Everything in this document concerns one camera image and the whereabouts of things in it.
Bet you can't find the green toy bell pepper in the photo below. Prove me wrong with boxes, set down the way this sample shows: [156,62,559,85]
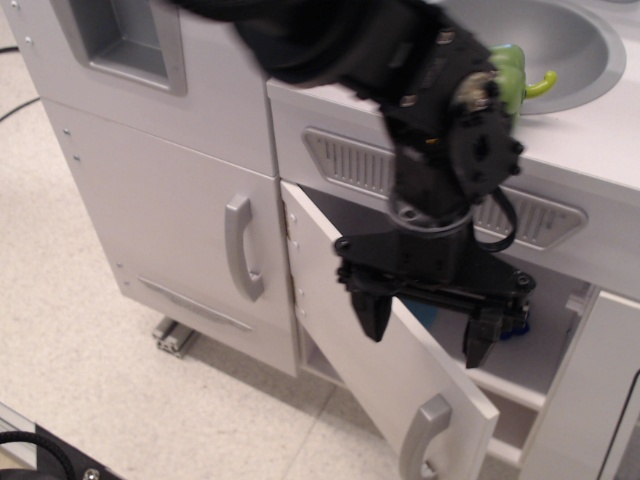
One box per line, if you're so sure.
[489,44,558,122]

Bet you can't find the grey fridge door handle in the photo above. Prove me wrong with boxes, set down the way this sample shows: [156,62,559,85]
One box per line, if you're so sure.
[224,194,264,302]

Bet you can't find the grey cabinet door handle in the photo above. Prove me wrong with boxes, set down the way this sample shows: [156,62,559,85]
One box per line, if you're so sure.
[399,394,452,480]

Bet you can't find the light blue toy plate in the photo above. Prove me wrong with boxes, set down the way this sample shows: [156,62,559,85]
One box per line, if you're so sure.
[402,299,438,330]

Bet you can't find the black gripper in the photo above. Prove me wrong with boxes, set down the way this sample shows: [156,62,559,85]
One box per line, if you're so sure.
[334,225,535,369]

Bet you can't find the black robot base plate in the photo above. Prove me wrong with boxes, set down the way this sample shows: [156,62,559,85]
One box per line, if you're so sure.
[0,422,126,480]

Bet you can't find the white toy kitchen cabinet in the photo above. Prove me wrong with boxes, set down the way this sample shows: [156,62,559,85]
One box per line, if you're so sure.
[1,1,639,479]

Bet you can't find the blue toy grapes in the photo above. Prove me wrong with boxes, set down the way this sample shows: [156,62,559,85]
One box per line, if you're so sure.
[499,309,530,341]

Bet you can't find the black floor cable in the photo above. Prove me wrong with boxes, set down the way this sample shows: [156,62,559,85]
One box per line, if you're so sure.
[0,45,42,124]

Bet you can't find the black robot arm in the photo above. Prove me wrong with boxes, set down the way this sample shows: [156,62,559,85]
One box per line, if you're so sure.
[184,1,535,368]

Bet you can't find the aluminium extrusion rail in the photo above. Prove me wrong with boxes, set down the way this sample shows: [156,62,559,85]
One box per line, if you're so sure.
[152,317,198,358]

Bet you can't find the white cabinet door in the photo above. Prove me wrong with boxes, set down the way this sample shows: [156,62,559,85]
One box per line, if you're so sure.
[281,182,499,479]

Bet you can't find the silver toy sink bowl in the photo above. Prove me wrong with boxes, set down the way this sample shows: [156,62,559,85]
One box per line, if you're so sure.
[440,0,626,115]

